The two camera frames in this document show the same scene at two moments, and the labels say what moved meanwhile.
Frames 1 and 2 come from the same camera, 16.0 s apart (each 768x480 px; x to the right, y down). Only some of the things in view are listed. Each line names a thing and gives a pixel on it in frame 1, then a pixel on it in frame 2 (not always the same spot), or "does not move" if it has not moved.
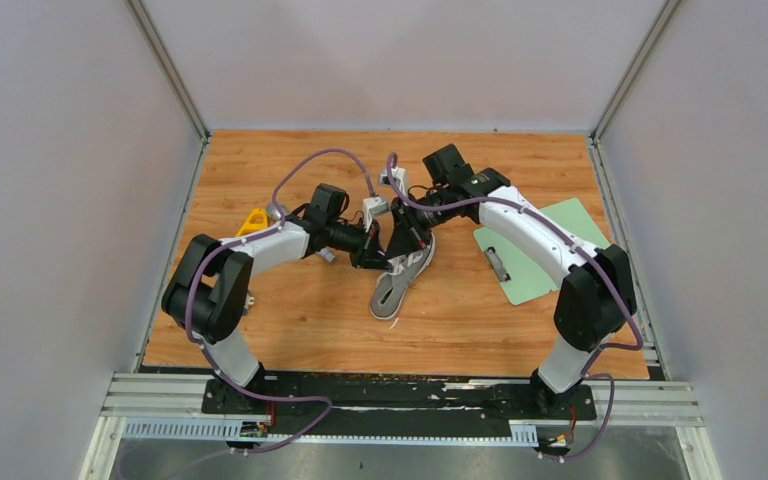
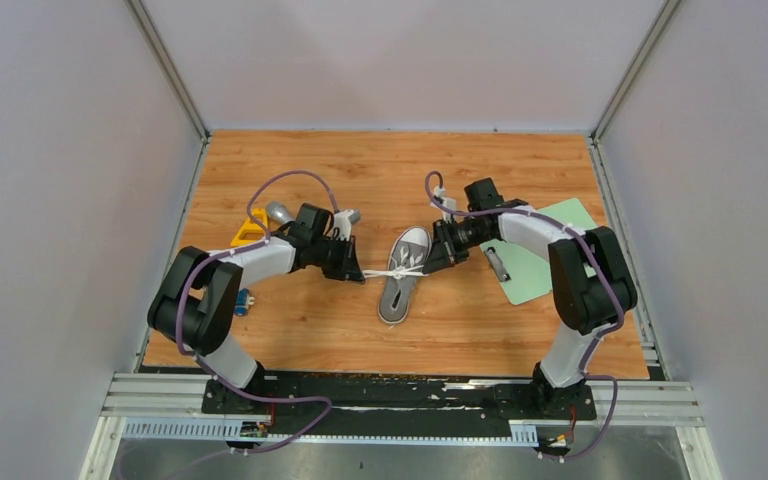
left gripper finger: [375, 230] to [352, 256]
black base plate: [361, 404] does not move
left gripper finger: [372, 259] to [352, 272]
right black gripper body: [432, 217] to [466, 236]
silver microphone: [325, 253] does not move
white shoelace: [398, 261] to [396, 273]
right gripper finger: [403, 214] to [442, 238]
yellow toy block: [257, 220] does not move
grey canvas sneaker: [393, 285] does not move
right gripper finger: [405, 239] to [437, 258]
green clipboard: [516, 278] does not move
